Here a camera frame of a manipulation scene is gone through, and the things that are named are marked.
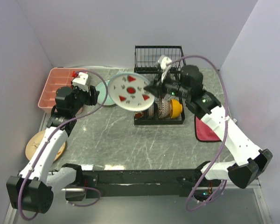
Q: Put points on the pink compartment organizer tray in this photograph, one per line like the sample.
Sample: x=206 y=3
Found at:
x=57 y=78

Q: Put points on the beige bird plate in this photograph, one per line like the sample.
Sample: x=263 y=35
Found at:
x=34 y=143

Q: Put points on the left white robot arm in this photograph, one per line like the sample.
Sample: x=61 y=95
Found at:
x=32 y=189

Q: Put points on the orange bowl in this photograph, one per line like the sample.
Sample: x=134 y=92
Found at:
x=176 y=108

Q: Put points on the mint green flower plate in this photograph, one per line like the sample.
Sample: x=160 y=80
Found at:
x=101 y=88

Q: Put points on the brown glazed bowl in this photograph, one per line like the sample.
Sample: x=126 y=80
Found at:
x=149 y=113

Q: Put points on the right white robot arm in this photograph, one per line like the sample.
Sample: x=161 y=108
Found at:
x=249 y=159

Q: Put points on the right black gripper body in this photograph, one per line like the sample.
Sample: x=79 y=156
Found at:
x=172 y=88

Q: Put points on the pink red cloth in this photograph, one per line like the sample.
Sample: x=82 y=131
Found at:
x=203 y=133

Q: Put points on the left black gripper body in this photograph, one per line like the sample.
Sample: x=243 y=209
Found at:
x=81 y=97

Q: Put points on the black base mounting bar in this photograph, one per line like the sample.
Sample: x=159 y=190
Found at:
x=157 y=182

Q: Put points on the aluminium rail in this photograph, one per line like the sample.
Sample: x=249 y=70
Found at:
x=255 y=184

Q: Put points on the patterned purple bowl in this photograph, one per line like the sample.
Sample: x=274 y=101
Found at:
x=164 y=108

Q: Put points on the black wire dish rack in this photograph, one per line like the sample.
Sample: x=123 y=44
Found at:
x=146 y=58

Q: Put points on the white bowl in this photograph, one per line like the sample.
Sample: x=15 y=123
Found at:
x=138 y=115

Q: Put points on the watermelon pattern plate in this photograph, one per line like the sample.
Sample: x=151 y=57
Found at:
x=126 y=89

